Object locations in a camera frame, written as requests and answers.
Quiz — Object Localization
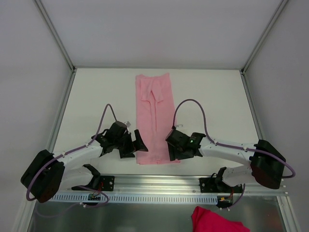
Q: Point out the left aluminium frame post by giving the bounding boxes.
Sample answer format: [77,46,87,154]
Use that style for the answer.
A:
[33,0,76,73]

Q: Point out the aluminium frame post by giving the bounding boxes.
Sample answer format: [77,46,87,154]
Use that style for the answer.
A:
[240,0,290,75]
[33,0,76,73]

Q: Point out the red t shirt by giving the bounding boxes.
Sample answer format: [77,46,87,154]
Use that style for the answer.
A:
[191,206,250,232]

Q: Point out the white slotted cable duct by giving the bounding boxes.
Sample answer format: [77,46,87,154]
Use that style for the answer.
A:
[50,192,218,205]

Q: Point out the right aluminium frame post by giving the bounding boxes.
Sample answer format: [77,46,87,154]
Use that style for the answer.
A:
[240,0,290,75]

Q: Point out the aluminium front rail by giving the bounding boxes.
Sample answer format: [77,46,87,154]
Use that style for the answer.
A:
[57,174,288,196]

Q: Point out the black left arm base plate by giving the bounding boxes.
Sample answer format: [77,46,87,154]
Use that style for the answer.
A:
[83,175,115,191]

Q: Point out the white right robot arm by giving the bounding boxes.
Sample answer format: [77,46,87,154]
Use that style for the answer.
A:
[166,129,285,192]

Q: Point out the pink t shirt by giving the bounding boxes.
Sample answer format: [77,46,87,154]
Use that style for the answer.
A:
[135,73,180,165]

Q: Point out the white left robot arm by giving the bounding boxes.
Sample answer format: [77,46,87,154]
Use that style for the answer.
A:
[21,121,148,203]

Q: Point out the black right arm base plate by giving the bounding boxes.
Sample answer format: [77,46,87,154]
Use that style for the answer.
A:
[199,177,243,194]

